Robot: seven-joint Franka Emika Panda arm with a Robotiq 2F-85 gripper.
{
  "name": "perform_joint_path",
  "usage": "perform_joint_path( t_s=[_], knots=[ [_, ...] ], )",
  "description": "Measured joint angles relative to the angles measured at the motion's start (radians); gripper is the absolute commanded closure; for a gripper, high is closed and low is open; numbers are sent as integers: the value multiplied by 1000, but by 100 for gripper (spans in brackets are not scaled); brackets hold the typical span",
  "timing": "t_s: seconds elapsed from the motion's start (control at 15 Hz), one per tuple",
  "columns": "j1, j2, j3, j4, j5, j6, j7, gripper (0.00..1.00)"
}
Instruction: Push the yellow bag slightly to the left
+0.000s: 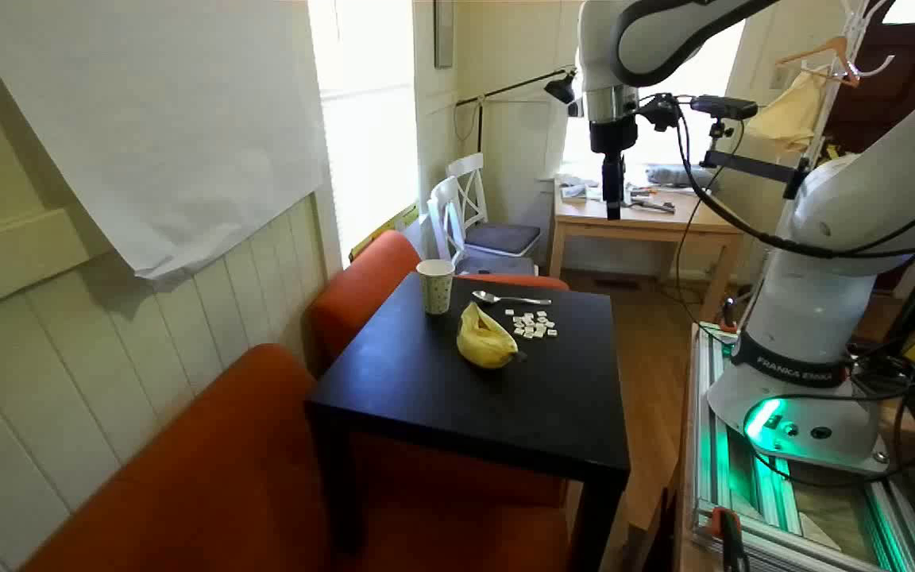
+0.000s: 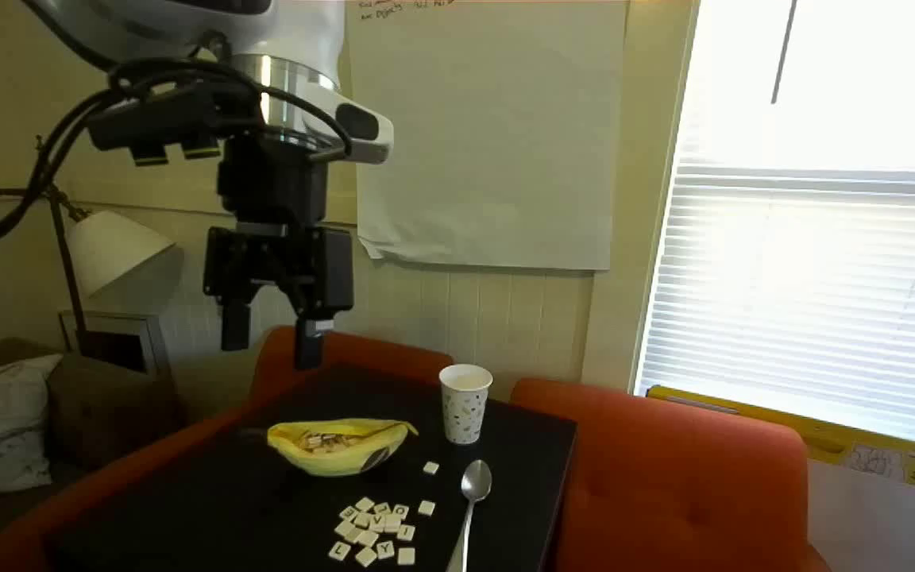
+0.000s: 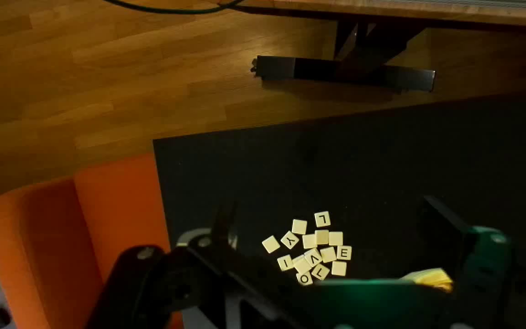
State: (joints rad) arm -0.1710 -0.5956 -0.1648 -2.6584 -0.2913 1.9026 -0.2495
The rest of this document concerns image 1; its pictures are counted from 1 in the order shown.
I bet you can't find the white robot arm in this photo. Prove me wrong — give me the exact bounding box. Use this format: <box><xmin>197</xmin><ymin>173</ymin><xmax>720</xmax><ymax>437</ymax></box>
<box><xmin>578</xmin><ymin>0</ymin><xmax>915</xmax><ymax>473</ymax></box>

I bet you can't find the white wooden chair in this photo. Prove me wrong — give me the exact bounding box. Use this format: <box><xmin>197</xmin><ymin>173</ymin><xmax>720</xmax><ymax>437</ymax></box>
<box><xmin>426</xmin><ymin>153</ymin><xmax>542</xmax><ymax>274</ymax></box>

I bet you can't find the black square table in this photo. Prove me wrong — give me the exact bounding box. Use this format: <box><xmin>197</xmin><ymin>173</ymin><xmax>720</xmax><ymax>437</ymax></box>
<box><xmin>304</xmin><ymin>274</ymin><xmax>630</xmax><ymax>572</ymax></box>

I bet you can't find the metal spoon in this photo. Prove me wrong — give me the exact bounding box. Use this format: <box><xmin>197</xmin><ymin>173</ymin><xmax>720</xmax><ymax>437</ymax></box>
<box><xmin>471</xmin><ymin>290</ymin><xmax>553</xmax><ymax>308</ymax></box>

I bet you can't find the pile of white letter tiles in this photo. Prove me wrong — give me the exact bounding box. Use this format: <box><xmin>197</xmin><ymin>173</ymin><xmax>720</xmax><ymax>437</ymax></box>
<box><xmin>507</xmin><ymin>308</ymin><xmax>558</xmax><ymax>342</ymax></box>

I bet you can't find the white paper cup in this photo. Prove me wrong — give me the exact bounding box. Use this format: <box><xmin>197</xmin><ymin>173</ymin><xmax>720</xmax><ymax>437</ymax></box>
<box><xmin>417</xmin><ymin>261</ymin><xmax>456</xmax><ymax>314</ymax></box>

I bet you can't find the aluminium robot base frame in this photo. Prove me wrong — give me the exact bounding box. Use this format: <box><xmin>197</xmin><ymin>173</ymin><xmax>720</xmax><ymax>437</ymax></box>
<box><xmin>680</xmin><ymin>326</ymin><xmax>915</xmax><ymax>572</ymax></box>

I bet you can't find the orange sofa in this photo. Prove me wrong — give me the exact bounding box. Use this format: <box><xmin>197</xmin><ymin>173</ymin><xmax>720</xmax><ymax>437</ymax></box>
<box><xmin>22</xmin><ymin>228</ymin><xmax>578</xmax><ymax>572</ymax></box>

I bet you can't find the black camera on stand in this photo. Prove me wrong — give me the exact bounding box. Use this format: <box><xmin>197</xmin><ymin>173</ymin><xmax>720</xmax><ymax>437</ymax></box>
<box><xmin>689</xmin><ymin>95</ymin><xmax>760</xmax><ymax>120</ymax></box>

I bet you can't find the wooden side desk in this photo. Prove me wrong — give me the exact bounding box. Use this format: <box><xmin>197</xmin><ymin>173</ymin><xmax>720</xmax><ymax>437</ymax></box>
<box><xmin>547</xmin><ymin>192</ymin><xmax>743</xmax><ymax>318</ymax></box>

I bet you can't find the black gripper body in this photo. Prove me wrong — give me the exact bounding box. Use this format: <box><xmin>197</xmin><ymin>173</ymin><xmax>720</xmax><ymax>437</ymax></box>
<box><xmin>592</xmin><ymin>118</ymin><xmax>639</xmax><ymax>219</ymax></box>

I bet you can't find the white paper sheet on wall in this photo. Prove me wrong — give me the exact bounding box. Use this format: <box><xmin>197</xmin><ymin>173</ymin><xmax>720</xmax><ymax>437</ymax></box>
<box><xmin>0</xmin><ymin>0</ymin><xmax>328</xmax><ymax>280</ymax></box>

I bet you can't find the yellow bag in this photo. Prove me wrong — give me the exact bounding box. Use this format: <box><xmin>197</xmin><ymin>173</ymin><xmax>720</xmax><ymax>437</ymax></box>
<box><xmin>459</xmin><ymin>303</ymin><xmax>517</xmax><ymax>370</ymax></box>

